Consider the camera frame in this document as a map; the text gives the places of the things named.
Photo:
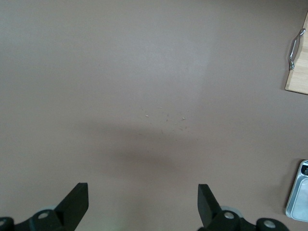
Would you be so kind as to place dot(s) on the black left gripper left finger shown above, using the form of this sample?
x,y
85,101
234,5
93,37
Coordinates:
x,y
69,211

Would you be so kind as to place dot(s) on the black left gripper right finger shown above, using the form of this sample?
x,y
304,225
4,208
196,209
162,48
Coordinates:
x,y
209,211

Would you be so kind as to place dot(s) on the silver digital kitchen scale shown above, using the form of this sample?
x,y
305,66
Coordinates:
x,y
299,199

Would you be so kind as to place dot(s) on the wooden cutting board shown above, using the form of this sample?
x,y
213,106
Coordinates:
x,y
302,77

